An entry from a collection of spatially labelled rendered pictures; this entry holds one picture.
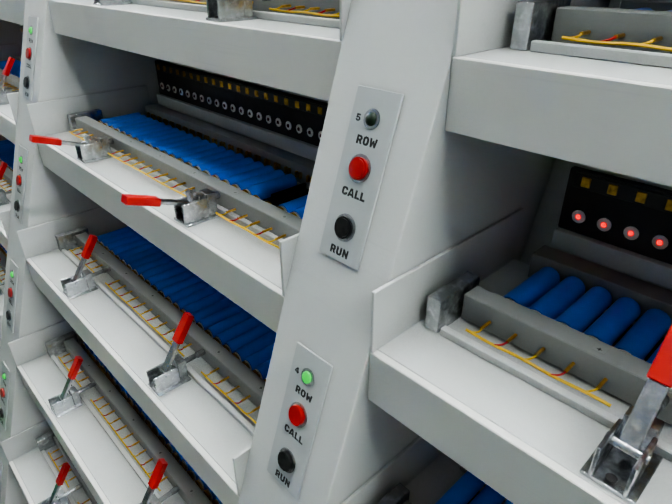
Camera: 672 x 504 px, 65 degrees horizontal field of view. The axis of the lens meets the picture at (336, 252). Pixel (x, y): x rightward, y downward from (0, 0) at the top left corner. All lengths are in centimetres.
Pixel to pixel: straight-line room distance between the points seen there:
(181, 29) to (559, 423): 48
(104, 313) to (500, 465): 59
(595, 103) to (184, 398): 50
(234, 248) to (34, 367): 62
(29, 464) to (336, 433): 84
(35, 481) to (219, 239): 72
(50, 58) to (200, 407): 57
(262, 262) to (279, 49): 18
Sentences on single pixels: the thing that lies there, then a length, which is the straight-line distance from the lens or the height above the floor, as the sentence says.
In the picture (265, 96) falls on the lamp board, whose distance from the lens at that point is 71.
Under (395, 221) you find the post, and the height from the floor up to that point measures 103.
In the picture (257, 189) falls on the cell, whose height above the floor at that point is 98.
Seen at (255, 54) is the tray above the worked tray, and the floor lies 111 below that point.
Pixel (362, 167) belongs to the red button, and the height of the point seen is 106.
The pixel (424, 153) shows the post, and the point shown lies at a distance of 34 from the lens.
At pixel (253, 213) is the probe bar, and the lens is 54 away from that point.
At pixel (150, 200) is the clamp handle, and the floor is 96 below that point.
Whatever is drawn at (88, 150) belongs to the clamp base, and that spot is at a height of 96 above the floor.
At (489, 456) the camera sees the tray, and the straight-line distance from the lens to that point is 35.
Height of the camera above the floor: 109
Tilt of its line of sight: 15 degrees down
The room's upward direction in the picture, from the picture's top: 14 degrees clockwise
